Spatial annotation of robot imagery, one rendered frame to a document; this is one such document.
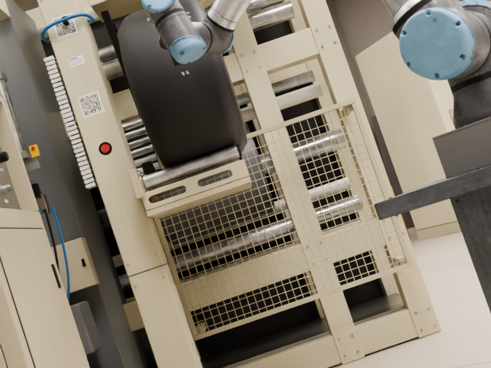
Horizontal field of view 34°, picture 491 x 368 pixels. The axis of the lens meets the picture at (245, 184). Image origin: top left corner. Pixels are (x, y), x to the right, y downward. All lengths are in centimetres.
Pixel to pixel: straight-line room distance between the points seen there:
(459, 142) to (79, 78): 142
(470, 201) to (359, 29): 955
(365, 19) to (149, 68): 889
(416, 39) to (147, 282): 138
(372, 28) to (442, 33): 956
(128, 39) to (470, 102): 120
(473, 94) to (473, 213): 27
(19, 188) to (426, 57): 133
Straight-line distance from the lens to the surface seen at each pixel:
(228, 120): 258
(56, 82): 284
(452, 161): 189
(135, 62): 258
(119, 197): 273
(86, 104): 279
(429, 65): 174
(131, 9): 330
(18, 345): 197
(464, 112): 191
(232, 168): 260
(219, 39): 222
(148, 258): 272
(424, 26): 174
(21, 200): 250
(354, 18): 1141
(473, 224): 189
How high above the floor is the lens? 63
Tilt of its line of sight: 3 degrees up
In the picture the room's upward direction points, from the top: 19 degrees counter-clockwise
